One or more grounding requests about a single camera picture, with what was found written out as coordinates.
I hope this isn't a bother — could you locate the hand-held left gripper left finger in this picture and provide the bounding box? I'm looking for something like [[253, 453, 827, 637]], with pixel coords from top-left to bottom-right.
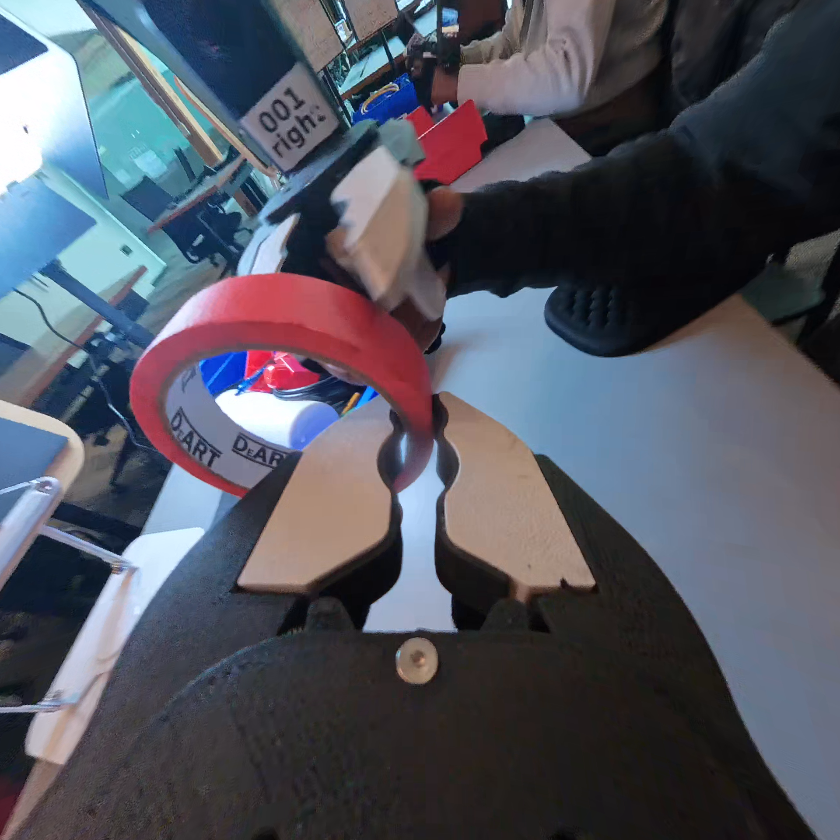
[[236, 397, 404, 630]]

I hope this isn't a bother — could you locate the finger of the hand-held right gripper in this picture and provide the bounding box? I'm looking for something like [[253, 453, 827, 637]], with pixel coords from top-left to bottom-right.
[[236, 213, 301, 277], [325, 146, 432, 311]]

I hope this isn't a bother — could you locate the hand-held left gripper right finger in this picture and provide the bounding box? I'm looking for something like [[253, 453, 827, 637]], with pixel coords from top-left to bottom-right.
[[433, 391, 597, 630]]

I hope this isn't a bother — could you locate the red masking tape roll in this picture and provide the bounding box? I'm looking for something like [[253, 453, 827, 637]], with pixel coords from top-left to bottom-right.
[[129, 274, 435, 497]]

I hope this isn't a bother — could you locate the red plastic block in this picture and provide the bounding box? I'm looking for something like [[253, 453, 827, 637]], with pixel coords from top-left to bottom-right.
[[246, 351, 317, 392]]

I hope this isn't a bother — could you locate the blue storage bin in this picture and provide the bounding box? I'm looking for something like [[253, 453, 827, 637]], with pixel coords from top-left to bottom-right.
[[199, 351, 383, 422], [352, 73, 421, 127]]

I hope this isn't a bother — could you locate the person's right forearm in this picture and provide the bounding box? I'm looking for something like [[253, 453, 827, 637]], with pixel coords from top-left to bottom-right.
[[436, 0, 840, 303]]

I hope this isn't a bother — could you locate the black office chair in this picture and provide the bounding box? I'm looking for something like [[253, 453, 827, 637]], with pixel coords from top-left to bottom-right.
[[177, 197, 245, 265]]

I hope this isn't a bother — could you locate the wooden desk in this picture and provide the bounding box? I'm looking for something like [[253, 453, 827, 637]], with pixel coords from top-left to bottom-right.
[[0, 266, 150, 409], [147, 157, 255, 265]]

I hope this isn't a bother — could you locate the white cylinder roll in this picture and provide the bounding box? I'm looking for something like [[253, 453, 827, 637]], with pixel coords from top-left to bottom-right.
[[215, 390, 343, 452]]

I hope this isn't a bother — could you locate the black board book stand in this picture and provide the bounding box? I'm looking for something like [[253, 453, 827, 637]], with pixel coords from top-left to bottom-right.
[[75, 0, 283, 181], [0, 400, 206, 765]]

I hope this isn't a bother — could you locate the black light stand pole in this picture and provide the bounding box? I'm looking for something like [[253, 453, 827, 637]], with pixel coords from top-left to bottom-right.
[[39, 262, 156, 350]]

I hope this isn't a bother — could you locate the studio softbox light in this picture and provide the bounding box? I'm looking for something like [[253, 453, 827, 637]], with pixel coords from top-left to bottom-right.
[[0, 13, 110, 298]]

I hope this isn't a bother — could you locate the black textured armrest pad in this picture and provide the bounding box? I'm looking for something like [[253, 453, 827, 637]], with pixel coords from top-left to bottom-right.
[[545, 282, 744, 360]]

